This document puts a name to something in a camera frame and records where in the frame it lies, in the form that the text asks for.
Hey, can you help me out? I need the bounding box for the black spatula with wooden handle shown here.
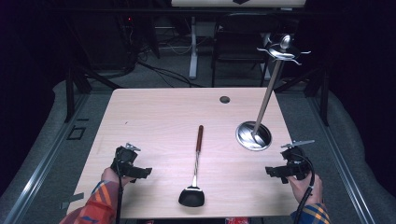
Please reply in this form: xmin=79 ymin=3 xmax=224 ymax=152
xmin=177 ymin=124 xmax=206 ymax=208

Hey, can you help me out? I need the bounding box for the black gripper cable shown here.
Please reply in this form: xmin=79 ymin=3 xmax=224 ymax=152
xmin=291 ymin=152 xmax=317 ymax=224
xmin=114 ymin=161 xmax=124 ymax=224

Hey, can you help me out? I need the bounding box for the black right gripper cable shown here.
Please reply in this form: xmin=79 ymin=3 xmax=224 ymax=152
xmin=291 ymin=152 xmax=317 ymax=224

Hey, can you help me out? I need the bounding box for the black floor cable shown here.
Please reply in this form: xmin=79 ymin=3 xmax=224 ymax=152
xmin=135 ymin=59 xmax=205 ymax=89

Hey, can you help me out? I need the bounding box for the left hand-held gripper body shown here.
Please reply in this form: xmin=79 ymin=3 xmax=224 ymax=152
xmin=110 ymin=142 xmax=142 ymax=179

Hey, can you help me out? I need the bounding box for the person's left hand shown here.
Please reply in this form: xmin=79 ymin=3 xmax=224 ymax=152
xmin=100 ymin=167 xmax=136 ymax=189

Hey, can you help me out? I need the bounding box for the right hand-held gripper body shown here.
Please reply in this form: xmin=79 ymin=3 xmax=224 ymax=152
xmin=280 ymin=139 xmax=316 ymax=181

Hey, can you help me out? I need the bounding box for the white table leg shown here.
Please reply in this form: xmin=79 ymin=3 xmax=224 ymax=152
xmin=188 ymin=16 xmax=201 ymax=80

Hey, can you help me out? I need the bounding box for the grey tape strip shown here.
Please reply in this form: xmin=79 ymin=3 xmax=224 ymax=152
xmin=59 ymin=191 xmax=86 ymax=211

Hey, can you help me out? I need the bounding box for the metal floor rail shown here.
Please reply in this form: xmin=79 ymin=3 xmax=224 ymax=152
xmin=306 ymin=92 xmax=376 ymax=224
xmin=2 ymin=92 xmax=90 ymax=224

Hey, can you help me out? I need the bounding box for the black metal stand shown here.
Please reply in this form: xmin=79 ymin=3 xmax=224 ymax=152
xmin=273 ymin=64 xmax=331 ymax=127
xmin=63 ymin=63 xmax=123 ymax=123

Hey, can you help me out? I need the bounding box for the black chair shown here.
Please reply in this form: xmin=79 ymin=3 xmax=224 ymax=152
xmin=210 ymin=12 xmax=283 ymax=89

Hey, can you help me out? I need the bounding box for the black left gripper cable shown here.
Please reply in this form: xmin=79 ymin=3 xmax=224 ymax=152
xmin=114 ymin=161 xmax=124 ymax=224

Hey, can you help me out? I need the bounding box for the red patterned cloth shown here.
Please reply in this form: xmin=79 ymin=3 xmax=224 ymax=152
xmin=224 ymin=217 xmax=251 ymax=224

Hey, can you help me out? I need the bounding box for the person's right hand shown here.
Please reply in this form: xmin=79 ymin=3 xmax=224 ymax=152
xmin=286 ymin=173 xmax=325 ymax=207

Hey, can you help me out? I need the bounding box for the steel utensil rack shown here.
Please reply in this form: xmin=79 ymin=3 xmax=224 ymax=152
xmin=234 ymin=33 xmax=312 ymax=152

